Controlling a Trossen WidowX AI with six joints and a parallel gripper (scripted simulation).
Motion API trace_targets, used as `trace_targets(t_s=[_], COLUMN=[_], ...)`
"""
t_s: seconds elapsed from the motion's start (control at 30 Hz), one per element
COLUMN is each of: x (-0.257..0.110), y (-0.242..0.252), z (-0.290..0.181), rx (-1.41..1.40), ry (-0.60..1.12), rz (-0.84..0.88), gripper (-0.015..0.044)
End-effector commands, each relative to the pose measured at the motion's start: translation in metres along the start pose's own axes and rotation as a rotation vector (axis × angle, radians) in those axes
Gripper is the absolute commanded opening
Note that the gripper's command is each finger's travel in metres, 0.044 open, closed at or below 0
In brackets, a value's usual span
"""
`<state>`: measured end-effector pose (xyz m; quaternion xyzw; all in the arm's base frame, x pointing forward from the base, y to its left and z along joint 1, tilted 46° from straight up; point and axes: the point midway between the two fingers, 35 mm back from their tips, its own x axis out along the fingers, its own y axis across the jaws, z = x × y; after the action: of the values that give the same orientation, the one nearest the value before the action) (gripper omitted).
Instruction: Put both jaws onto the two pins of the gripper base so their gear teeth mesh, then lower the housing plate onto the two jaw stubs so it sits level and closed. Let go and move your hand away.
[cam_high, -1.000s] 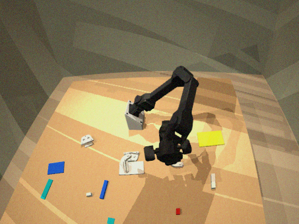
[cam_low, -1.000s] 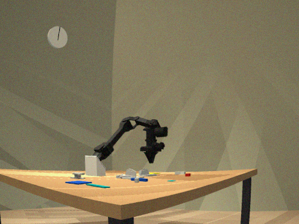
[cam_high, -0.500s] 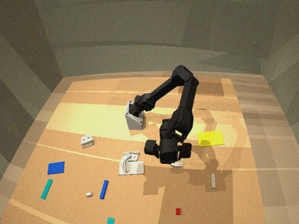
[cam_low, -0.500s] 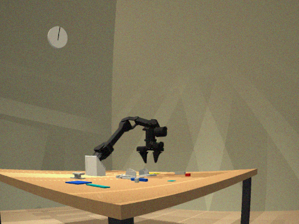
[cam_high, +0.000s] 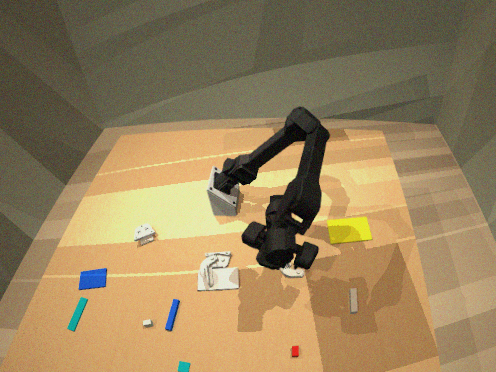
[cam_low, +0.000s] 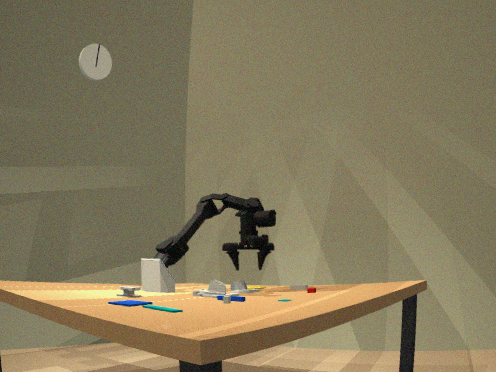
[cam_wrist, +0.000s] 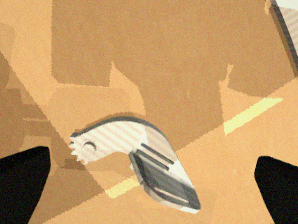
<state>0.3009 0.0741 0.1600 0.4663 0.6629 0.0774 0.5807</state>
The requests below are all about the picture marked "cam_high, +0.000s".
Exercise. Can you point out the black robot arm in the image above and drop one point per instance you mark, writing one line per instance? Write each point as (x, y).
(303, 195)

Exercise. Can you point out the teal flat bar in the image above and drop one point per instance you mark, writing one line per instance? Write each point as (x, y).
(77, 314)

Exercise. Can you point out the yellow flat plate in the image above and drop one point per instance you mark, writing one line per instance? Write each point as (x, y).
(348, 230)

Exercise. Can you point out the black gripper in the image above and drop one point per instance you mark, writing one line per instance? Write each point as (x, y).
(255, 234)

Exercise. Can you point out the blue flat plate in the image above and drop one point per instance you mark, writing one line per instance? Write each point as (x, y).
(92, 279)

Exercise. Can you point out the teal square block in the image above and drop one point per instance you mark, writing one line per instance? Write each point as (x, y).
(183, 366)

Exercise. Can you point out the blue rectangular bar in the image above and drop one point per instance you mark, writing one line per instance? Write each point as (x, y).
(172, 314)

